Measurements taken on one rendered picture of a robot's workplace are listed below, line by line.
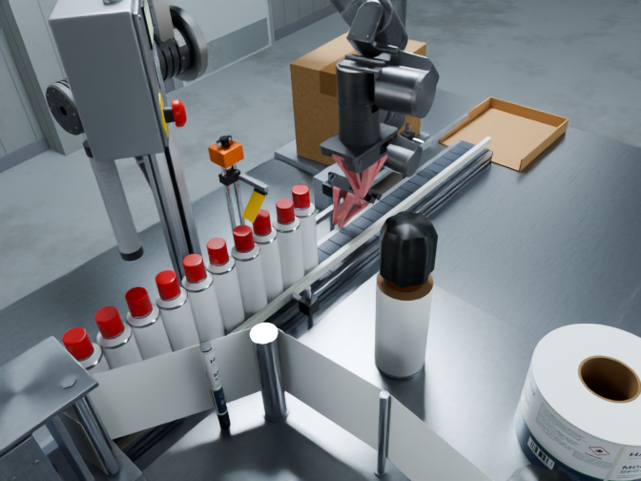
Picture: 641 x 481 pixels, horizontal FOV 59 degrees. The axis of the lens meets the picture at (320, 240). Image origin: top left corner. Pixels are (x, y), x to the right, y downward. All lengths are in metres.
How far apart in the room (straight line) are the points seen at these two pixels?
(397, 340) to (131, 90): 0.53
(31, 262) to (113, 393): 2.12
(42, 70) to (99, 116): 2.81
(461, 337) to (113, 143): 0.67
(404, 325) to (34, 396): 0.51
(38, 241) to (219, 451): 2.27
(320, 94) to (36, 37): 2.31
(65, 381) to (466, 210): 1.03
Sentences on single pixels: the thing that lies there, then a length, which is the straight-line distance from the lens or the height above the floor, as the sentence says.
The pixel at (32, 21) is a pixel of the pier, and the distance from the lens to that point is 3.53.
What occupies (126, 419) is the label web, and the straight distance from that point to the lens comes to 0.91.
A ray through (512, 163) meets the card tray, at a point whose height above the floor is 0.83.
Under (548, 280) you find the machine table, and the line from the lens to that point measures 1.29.
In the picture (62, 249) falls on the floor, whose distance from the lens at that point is 2.96.
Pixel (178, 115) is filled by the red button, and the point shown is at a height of 1.33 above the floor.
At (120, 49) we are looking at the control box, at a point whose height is 1.43.
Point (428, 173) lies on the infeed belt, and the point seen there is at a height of 0.88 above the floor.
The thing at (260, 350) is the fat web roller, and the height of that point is 1.05.
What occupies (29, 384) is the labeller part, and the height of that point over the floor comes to 1.14.
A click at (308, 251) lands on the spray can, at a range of 1.11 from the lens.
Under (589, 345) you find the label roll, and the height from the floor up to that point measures 1.02.
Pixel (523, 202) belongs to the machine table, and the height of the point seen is 0.83.
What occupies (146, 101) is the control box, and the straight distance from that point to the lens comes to 0.77.
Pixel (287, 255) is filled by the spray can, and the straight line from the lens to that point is 1.06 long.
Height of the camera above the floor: 1.66
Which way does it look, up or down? 39 degrees down
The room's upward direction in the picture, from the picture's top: 3 degrees counter-clockwise
